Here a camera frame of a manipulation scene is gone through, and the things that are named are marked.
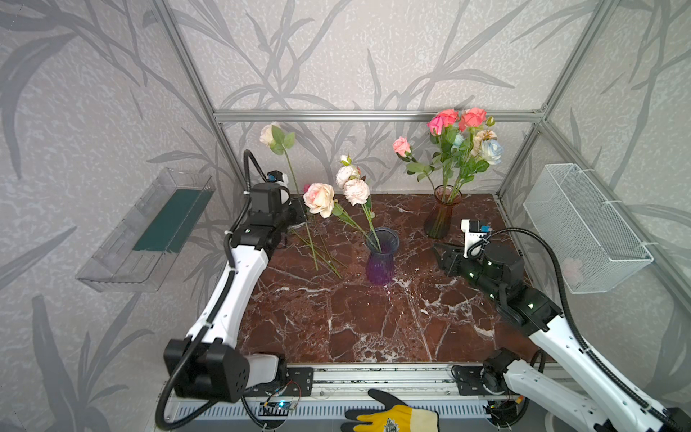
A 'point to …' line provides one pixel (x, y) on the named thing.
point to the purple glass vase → (380, 264)
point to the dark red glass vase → (438, 222)
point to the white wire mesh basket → (596, 247)
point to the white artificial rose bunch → (316, 240)
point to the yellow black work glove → (391, 417)
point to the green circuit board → (274, 409)
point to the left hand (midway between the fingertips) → (307, 194)
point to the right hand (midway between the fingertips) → (437, 237)
